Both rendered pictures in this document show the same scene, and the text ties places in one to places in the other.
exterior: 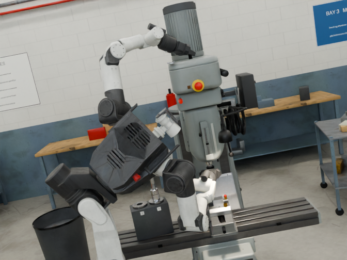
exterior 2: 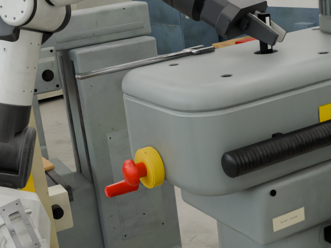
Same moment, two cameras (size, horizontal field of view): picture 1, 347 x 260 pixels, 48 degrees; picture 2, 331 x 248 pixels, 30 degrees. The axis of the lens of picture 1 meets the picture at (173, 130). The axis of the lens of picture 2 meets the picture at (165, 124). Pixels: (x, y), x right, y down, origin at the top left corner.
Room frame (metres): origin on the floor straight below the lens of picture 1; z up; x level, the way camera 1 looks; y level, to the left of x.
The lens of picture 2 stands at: (1.58, -0.93, 2.07)
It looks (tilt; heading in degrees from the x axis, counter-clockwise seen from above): 16 degrees down; 61
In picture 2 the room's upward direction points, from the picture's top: 7 degrees counter-clockwise
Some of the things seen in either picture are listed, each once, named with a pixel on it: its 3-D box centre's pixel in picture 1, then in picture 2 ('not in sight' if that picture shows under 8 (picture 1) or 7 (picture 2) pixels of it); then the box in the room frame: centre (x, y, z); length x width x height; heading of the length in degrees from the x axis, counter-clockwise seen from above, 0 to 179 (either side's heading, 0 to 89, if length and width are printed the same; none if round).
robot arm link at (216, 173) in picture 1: (208, 177); not in sight; (2.11, -0.14, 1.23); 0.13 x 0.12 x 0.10; 74
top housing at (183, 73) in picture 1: (192, 72); (277, 98); (2.21, -0.17, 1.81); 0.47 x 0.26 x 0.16; 179
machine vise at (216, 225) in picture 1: (220, 213); not in sight; (2.17, -0.18, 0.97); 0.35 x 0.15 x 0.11; 176
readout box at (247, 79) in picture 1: (247, 90); not in sight; (2.49, -0.51, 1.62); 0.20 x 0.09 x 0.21; 179
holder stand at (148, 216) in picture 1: (151, 217); not in sight; (2.21, 0.23, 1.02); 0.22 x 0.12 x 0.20; 99
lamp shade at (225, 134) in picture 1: (224, 135); not in sight; (1.98, -0.26, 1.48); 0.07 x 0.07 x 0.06
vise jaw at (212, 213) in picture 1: (219, 210); not in sight; (2.14, -0.17, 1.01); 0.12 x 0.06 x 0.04; 86
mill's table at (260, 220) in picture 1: (213, 228); not in sight; (2.20, -0.12, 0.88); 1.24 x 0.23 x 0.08; 89
